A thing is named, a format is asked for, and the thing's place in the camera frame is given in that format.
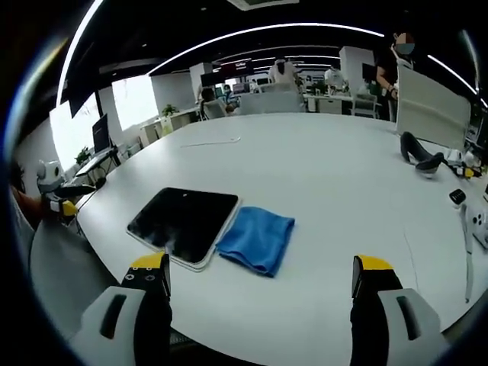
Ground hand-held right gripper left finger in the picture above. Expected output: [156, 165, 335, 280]
[67, 251, 173, 366]

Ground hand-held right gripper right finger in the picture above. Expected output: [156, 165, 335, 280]
[349, 255, 451, 366]

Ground square black mirror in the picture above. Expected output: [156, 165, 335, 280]
[126, 187, 242, 272]

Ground blue cleaning cloth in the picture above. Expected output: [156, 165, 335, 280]
[215, 206, 296, 278]

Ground black computer monitor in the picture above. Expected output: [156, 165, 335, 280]
[91, 113, 112, 154]

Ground white hand-held gripper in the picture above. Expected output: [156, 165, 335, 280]
[467, 208, 488, 249]

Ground black neck pillow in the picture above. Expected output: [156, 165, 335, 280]
[399, 131, 445, 175]

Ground yellow and white gripper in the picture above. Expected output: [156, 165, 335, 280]
[444, 149, 484, 179]

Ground white office chair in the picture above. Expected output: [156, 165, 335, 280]
[393, 62, 473, 153]

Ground white strap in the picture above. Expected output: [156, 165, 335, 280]
[459, 204, 476, 304]

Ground white cable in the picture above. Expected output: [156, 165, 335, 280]
[179, 136, 242, 148]

